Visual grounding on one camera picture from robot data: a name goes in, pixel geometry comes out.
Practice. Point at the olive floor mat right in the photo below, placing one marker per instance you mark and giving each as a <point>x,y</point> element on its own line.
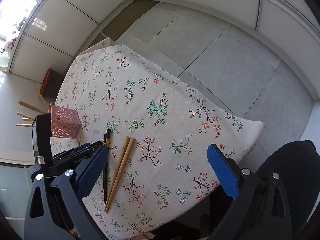
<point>127,17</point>

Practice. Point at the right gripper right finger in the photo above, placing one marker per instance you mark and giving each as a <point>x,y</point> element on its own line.
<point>260,208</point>

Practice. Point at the pink perforated utensil basket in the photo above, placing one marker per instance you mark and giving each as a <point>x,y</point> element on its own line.
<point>65,123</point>

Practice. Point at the brown trash bin red liner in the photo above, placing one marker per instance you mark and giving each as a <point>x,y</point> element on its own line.
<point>51,83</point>

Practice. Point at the floral tablecloth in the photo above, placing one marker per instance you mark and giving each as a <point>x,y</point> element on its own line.
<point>167,172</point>

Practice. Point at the olive floor mat left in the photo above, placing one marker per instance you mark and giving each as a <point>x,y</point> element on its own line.
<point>100,37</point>

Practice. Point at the olive floor mat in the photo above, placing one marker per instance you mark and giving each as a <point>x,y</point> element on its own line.
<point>100,37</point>
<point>127,17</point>

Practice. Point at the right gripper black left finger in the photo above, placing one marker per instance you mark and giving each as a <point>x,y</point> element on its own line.
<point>55,209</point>

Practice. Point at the white kitchen cabinets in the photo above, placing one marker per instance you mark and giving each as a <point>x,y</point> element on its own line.
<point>56,31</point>

